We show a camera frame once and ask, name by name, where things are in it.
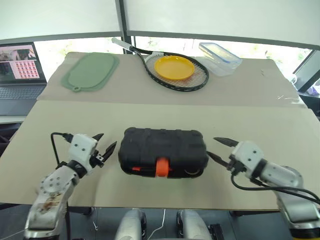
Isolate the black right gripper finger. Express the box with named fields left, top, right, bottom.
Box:
left=206, top=150, right=230, bottom=169
left=213, top=136, right=239, bottom=149

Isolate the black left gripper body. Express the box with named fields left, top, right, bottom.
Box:
left=88, top=148, right=105, bottom=169

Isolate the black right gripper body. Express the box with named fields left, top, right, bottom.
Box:
left=225, top=154, right=248, bottom=175

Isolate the black plastic tool case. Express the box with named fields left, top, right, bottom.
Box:
left=117, top=127, right=210, bottom=179

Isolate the dark table foot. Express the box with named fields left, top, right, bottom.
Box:
left=66, top=206, right=96, bottom=216

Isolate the beige cardboard sheet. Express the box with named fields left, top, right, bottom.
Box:
left=36, top=51, right=308, bottom=109
left=0, top=99, right=320, bottom=211

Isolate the black tennis racket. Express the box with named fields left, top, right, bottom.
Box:
left=110, top=37, right=210, bottom=92

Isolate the green silicone mat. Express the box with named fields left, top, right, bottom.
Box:
left=60, top=51, right=120, bottom=93

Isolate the silver rounded robot leg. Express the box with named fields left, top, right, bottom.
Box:
left=114, top=209, right=149, bottom=240
left=176, top=209, right=213, bottom=240

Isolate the clear container with blue lid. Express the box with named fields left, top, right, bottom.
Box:
left=198, top=42, right=243, bottom=77

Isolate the white side desk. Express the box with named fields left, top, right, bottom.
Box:
left=0, top=114, right=29, bottom=125

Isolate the yellow plastic plate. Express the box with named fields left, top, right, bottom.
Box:
left=153, top=55, right=195, bottom=81

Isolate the dark laptop with lit screen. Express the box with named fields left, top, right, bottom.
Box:
left=0, top=42, right=48, bottom=117

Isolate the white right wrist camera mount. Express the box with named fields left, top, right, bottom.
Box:
left=229, top=140, right=265, bottom=180

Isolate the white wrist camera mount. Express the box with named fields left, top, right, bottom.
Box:
left=229, top=140, right=265, bottom=180
left=67, top=133, right=99, bottom=174

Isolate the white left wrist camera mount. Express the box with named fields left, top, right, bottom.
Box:
left=67, top=133, right=99, bottom=174

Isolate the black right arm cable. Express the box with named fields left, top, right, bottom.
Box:
left=230, top=173, right=320, bottom=205

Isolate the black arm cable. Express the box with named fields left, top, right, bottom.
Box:
left=50, top=131, right=74, bottom=171
left=230, top=173, right=320, bottom=205

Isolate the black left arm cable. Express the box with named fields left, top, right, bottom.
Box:
left=50, top=131, right=74, bottom=171

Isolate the white hanging string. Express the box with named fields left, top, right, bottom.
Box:
left=146, top=209, right=168, bottom=240

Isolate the dark window frame post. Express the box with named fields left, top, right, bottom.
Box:
left=114, top=0, right=138, bottom=55

